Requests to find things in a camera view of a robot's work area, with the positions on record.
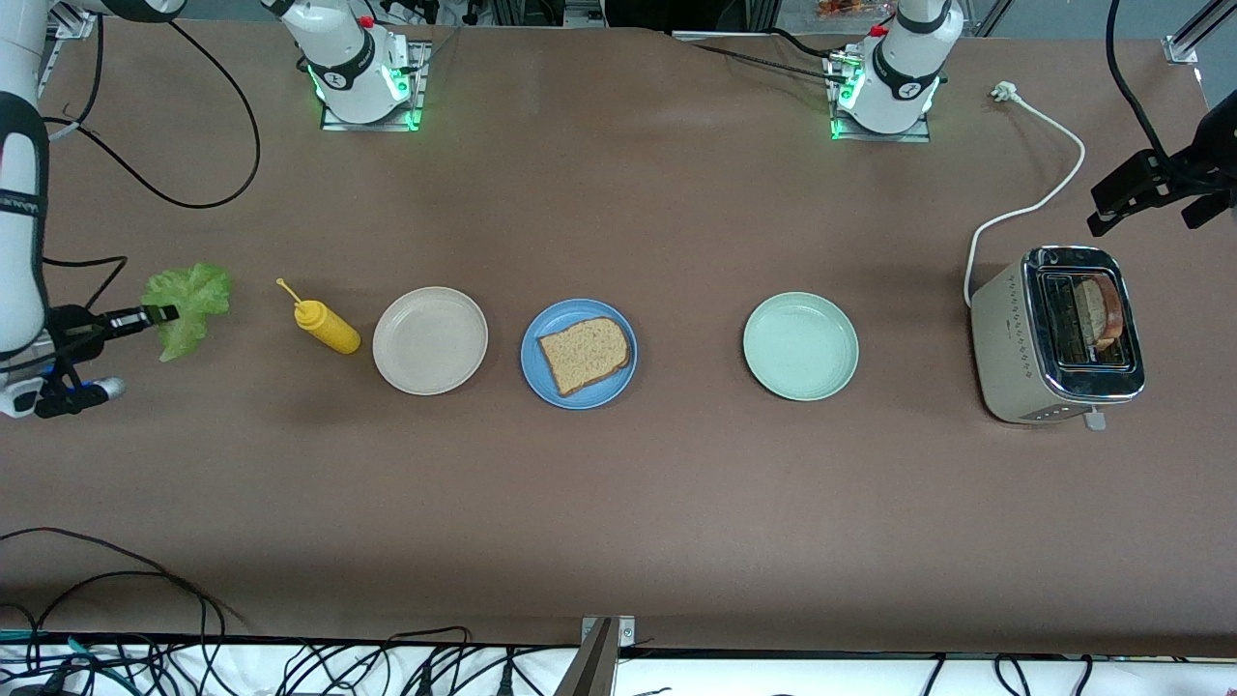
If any green lettuce leaf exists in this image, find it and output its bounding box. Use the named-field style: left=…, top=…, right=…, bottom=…
left=142, top=263, right=233, bottom=364

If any brown bread slice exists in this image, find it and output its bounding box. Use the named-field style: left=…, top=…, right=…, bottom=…
left=1076, top=277, right=1126, bottom=352
left=538, top=316, right=633, bottom=398

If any yellow mustard squeeze bottle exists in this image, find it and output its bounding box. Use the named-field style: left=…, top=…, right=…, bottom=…
left=276, top=278, right=362, bottom=356

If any blue round plate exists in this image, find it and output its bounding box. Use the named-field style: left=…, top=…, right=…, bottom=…
left=521, top=298, right=638, bottom=411

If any beige round plate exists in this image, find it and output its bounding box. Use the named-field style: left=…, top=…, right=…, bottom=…
left=372, top=286, right=489, bottom=396

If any pale green round plate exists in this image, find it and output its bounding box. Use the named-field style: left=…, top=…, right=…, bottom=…
left=742, top=292, right=860, bottom=402

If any silver two-slot toaster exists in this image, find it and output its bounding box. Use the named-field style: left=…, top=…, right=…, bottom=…
left=969, top=245, right=1147, bottom=432

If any aluminium frame corner profile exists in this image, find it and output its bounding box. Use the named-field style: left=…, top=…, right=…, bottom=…
left=1164, top=0, right=1237, bottom=65

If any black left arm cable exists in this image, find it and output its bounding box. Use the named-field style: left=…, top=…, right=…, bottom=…
left=1106, top=0, right=1176, bottom=161

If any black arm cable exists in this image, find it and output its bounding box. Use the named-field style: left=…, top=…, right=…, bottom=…
left=43, top=19, right=263, bottom=310
left=1106, top=0, right=1176, bottom=161

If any white toaster power cable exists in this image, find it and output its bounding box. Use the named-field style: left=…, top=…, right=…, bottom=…
left=964, top=81, right=1086, bottom=308

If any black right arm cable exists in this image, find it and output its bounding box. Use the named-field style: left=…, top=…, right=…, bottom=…
left=43, top=19, right=263, bottom=310

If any long black table cable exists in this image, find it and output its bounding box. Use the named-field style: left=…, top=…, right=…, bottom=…
left=0, top=527, right=245, bottom=635

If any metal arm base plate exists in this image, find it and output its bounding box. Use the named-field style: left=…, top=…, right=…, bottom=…
left=320, top=39, right=427, bottom=132
left=826, top=53, right=935, bottom=144

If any black looped cable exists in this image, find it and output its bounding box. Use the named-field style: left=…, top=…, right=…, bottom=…
left=29, top=570, right=212, bottom=678

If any black base supply cable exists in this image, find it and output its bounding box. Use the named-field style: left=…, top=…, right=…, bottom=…
left=675, top=29, right=853, bottom=86

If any aluminium profile bracket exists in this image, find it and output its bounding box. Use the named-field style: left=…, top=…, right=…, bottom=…
left=556, top=615, right=636, bottom=696

